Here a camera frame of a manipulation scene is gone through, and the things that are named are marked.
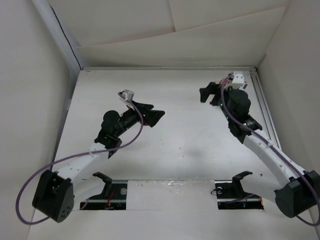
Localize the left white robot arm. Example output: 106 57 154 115
32 100 165 223

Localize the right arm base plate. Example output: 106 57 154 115
211 171 264 210

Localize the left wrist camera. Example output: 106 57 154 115
118 89 135 104

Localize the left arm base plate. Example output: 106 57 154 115
79 172 128 211

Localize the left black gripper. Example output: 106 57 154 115
114 100 164 138

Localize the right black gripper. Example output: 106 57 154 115
199 81 239 123

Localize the purple capped white pen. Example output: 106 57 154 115
241 82 248 91

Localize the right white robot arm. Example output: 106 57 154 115
199 82 320 218

